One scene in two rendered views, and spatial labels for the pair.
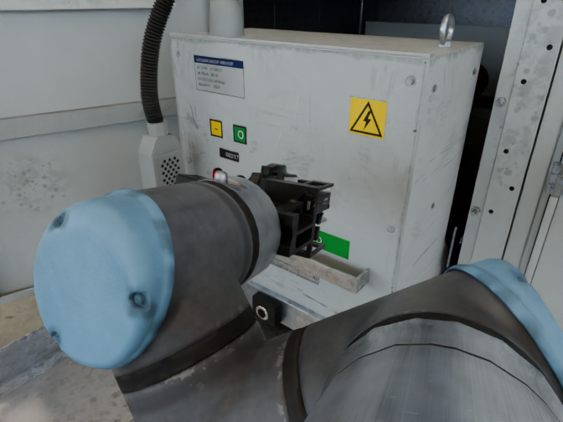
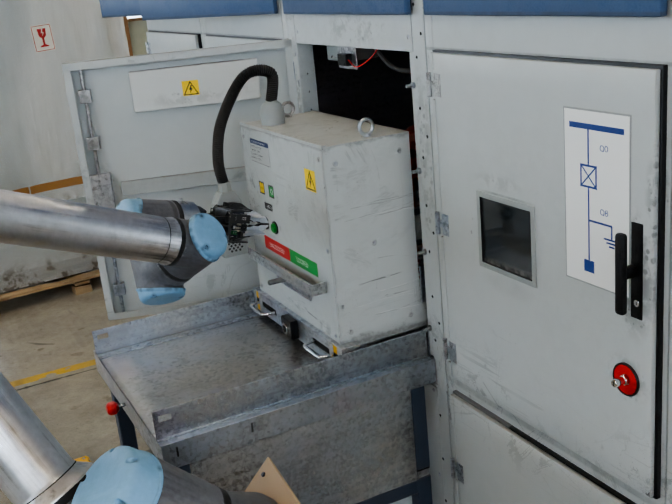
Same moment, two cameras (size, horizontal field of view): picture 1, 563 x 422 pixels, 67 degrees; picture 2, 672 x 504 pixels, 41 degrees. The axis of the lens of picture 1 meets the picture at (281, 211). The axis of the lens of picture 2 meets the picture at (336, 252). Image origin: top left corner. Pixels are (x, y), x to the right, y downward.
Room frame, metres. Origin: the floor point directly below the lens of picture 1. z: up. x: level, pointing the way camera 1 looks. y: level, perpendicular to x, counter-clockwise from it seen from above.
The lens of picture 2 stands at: (-1.20, -1.03, 1.77)
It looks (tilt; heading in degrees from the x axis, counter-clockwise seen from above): 18 degrees down; 26
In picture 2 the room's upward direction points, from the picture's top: 6 degrees counter-clockwise
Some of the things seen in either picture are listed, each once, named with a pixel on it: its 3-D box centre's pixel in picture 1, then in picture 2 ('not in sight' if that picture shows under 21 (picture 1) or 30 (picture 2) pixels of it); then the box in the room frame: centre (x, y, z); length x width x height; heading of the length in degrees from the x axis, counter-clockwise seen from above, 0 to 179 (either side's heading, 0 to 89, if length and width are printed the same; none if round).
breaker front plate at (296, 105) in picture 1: (271, 190); (285, 230); (0.69, 0.02, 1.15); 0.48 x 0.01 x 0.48; 51
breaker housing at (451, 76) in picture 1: (347, 151); (375, 208); (0.89, -0.14, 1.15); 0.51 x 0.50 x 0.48; 141
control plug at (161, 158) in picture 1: (165, 177); (230, 222); (0.76, 0.22, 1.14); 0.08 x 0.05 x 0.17; 141
